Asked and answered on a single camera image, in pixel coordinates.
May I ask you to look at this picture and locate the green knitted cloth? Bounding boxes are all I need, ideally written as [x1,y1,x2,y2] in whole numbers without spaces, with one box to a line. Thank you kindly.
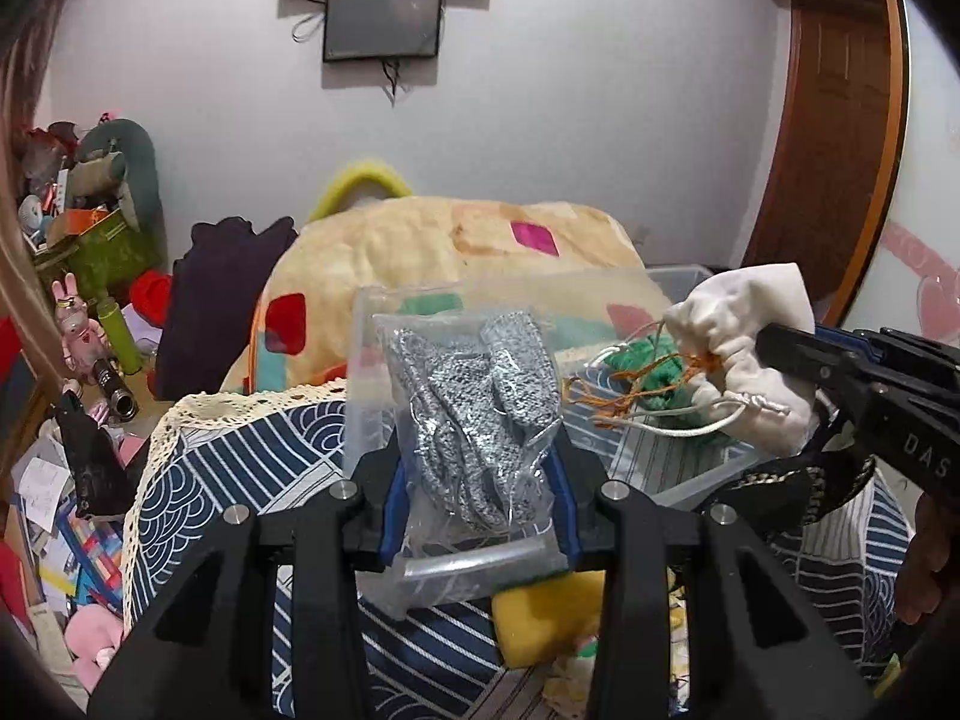
[602,336,704,412]

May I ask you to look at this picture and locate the white wardrobe with pink print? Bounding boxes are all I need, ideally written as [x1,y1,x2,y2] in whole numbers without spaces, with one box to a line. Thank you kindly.
[825,0,960,352]

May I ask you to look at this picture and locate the blue wave-patterned lace-edged tablecloth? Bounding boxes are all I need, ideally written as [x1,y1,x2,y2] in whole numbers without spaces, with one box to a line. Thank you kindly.
[118,381,917,720]

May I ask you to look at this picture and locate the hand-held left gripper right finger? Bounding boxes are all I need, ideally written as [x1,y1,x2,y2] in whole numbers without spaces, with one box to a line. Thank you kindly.
[550,441,877,720]

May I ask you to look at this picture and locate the green cardboard box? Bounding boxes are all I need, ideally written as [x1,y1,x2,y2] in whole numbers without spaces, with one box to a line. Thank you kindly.
[32,206,164,302]

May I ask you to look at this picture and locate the grey plush toy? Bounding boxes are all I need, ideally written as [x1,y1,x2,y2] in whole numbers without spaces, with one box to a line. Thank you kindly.
[73,115,164,242]

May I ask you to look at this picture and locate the colourful books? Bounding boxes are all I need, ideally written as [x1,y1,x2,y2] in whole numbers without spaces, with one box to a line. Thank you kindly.
[54,499,127,620]

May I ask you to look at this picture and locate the yellow sponge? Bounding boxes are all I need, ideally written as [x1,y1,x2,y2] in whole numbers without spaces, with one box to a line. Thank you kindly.
[491,568,610,670]

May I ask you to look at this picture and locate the yellow printed blanket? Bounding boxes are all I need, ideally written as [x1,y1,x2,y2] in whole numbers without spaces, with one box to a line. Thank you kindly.
[220,193,670,400]

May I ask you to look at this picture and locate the black patterned strap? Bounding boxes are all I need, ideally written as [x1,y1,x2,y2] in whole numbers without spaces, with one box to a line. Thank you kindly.
[709,420,880,535]

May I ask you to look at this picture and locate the white drawstring pouch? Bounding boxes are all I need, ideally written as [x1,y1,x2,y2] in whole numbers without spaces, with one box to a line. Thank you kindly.
[600,262,820,460]

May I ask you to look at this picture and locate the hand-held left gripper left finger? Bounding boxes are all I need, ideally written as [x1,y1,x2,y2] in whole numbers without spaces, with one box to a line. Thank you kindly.
[88,439,410,720]

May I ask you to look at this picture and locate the dark purple garment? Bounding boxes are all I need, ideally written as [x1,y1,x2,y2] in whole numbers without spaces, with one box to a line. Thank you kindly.
[152,216,299,404]

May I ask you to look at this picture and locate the green bottle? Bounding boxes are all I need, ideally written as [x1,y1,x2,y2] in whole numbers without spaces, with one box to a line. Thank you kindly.
[96,295,145,377]

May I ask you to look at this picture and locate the pink plush toy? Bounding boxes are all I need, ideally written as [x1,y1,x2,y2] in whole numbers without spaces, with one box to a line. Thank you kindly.
[62,602,126,692]

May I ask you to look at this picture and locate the person's right hand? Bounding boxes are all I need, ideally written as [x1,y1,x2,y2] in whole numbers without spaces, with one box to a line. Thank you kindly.
[900,493,960,625]

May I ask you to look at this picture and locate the black wall speaker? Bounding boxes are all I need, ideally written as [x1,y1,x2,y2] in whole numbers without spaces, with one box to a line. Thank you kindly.
[321,0,446,66]

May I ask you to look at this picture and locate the orange cord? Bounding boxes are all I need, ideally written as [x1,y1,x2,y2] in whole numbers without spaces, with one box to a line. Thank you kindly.
[562,349,725,432]

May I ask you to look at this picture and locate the pink bunny figure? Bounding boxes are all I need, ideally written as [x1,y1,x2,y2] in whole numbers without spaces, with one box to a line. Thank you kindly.
[49,272,115,374]

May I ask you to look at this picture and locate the brown wooden door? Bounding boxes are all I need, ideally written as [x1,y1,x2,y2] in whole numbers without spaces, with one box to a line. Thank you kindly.
[712,0,914,327]

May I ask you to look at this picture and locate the yellow-green plush hoop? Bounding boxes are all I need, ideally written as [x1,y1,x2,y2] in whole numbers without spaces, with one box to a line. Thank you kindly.
[306,156,415,224]

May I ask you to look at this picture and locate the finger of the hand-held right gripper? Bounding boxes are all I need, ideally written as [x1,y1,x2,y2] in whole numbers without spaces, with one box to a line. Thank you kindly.
[754,322,890,392]
[814,322,960,362]

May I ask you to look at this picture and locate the black plastic bag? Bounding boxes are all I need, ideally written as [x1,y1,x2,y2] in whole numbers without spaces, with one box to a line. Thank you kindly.
[51,388,137,520]

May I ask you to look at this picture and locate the clear bag of grey knitwear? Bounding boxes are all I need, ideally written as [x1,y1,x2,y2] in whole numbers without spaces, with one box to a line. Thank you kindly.
[371,306,576,621]

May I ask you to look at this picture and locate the clear plastic storage box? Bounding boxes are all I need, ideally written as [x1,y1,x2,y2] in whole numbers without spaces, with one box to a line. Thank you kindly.
[343,264,760,512]

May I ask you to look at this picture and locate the black flashlight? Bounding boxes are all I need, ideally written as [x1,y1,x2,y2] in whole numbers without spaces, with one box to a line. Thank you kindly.
[88,355,141,422]

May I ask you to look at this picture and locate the red cloth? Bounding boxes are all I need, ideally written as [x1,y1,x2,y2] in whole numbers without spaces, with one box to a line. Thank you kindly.
[126,268,175,325]

